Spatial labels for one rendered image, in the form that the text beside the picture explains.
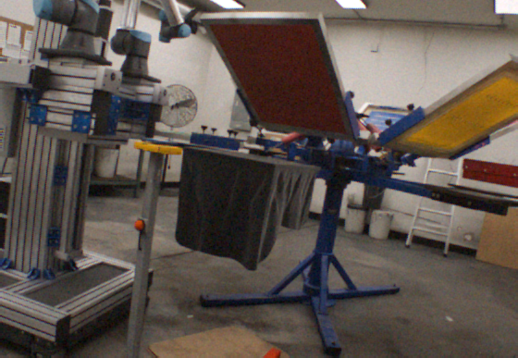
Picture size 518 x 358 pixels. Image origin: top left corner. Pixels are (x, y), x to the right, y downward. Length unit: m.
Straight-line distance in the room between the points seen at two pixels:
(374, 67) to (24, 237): 5.33
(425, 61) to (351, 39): 1.17
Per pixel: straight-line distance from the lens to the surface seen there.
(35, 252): 2.22
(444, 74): 6.30
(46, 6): 1.82
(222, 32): 2.04
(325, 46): 1.84
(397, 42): 6.53
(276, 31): 1.88
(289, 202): 1.90
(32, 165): 2.19
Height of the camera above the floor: 1.03
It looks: 3 degrees down
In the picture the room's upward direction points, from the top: 9 degrees clockwise
